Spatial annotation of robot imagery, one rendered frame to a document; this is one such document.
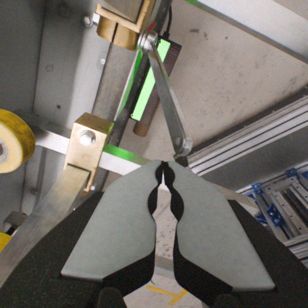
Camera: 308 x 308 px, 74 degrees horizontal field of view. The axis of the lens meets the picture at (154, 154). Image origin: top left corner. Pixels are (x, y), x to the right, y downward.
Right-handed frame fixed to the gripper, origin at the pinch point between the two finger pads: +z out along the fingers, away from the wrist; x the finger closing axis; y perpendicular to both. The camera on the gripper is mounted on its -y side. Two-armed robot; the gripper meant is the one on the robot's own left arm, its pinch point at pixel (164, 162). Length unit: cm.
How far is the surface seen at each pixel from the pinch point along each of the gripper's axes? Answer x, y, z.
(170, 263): 4.1, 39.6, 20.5
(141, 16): -2.8, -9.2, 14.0
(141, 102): -4.2, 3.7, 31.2
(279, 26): 11.9, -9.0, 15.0
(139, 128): -11, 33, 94
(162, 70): -0.4, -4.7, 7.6
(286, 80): 64, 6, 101
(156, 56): -1.0, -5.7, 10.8
